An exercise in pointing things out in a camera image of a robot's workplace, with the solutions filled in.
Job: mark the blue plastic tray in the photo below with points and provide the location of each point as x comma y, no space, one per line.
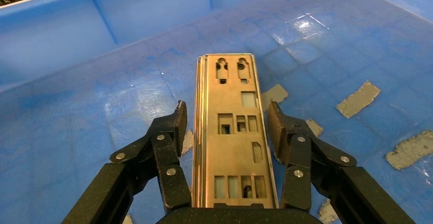
101,114

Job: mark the stack of metal I/O shields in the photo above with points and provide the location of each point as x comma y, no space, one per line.
198,148

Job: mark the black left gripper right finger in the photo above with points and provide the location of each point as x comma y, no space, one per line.
297,168

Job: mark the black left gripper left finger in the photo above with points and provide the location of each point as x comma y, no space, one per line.
169,168

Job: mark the metal I/O shield plate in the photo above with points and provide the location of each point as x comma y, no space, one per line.
230,158

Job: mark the grey tape patch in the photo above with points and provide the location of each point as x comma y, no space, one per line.
274,95
314,127
127,219
187,143
358,99

